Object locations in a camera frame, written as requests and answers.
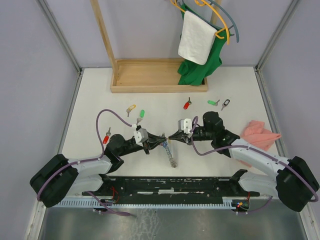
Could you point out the yellow clothes hanger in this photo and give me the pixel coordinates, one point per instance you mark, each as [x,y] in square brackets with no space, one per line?
[215,6]

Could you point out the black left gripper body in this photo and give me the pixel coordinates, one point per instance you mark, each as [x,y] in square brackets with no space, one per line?
[146,147]

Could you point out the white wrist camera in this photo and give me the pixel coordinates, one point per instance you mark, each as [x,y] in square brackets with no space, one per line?
[140,136]
[185,125]

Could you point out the metal keyring holder with keys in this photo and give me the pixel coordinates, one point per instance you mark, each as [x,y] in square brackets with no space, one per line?
[168,151]

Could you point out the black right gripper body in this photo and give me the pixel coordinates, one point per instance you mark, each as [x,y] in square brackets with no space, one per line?
[193,136]

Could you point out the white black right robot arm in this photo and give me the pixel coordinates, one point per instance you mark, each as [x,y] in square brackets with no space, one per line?
[289,180]

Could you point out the key with light green tag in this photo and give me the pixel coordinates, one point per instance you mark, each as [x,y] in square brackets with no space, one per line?
[141,116]

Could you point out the key with black tag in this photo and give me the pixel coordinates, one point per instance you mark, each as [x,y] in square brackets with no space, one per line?
[225,104]

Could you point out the white towel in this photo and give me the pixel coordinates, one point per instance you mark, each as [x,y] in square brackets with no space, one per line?
[196,40]

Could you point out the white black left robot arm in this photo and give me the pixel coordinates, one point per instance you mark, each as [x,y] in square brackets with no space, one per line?
[61,177]

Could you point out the green shirt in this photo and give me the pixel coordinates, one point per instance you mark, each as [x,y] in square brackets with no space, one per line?
[193,74]

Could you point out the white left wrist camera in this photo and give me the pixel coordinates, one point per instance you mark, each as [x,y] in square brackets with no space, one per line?
[140,136]

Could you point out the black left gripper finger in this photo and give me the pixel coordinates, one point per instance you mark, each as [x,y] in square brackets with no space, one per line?
[153,143]
[158,137]

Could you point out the pink cloth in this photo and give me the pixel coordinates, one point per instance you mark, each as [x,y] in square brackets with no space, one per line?
[257,135]

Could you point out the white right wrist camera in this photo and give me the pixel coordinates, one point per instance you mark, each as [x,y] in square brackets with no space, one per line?
[185,125]

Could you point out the grey clothes hanger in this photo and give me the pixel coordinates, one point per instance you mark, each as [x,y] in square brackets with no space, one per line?
[227,17]

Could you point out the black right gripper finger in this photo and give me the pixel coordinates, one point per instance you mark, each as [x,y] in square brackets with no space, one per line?
[179,139]
[177,135]

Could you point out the wooden clothes rack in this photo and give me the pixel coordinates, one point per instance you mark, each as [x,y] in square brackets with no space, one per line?
[149,75]

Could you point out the key with red tag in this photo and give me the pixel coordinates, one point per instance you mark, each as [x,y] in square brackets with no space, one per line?
[187,104]
[107,136]

